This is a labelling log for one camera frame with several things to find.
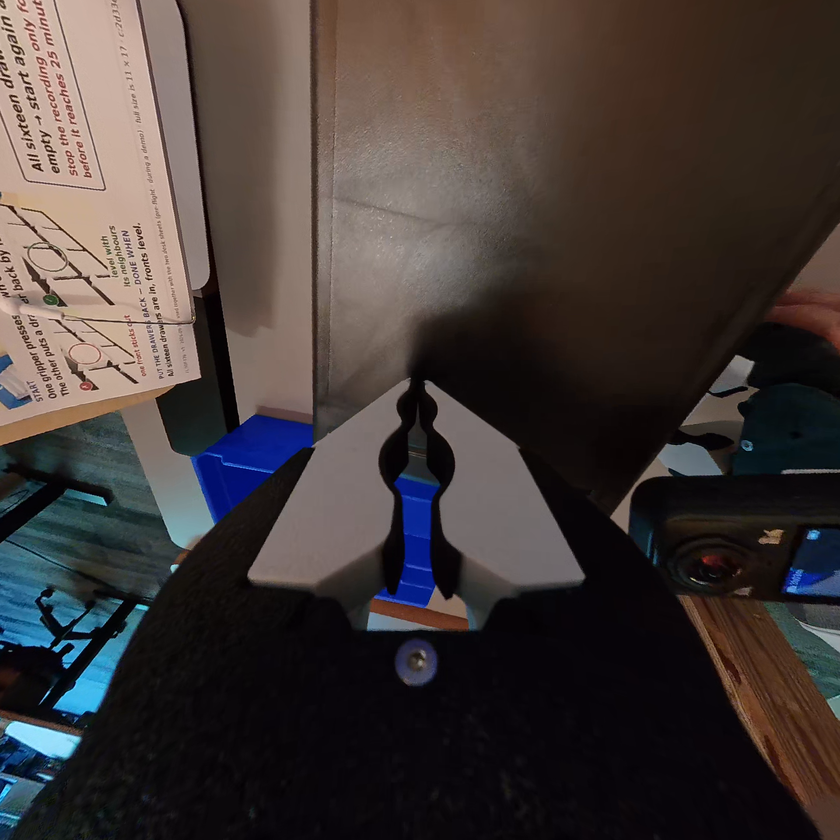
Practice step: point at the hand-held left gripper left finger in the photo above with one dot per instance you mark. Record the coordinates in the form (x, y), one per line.
(321, 525)

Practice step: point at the white rounded board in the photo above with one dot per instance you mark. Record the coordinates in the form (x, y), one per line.
(190, 164)

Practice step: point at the person's right hand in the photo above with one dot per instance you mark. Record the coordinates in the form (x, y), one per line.
(810, 315)

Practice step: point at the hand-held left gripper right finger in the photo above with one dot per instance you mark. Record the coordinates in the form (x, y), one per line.
(512, 525)

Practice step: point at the blue plastic bin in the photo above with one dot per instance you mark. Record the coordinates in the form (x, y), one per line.
(262, 459)

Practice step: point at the worn wooden board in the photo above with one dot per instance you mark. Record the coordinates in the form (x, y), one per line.
(768, 689)

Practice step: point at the white desk side panel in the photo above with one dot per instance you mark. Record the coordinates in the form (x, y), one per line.
(170, 485)

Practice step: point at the black metal cabinet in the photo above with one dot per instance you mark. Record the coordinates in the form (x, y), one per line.
(558, 197)

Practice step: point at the black stand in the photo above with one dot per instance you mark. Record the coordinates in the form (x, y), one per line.
(79, 630)

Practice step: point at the wooden desk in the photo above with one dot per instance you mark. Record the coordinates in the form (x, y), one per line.
(79, 417)

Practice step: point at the printed instruction sheet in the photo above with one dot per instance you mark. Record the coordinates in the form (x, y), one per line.
(98, 131)

